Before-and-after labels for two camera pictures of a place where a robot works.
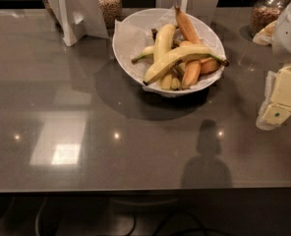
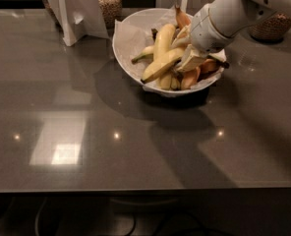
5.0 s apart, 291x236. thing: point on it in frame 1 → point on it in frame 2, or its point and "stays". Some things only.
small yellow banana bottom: x=175 y=84 stays
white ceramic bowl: x=167 y=51 stays
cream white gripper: x=290 y=29 → x=205 y=33
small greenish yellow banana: x=146 y=51 stays
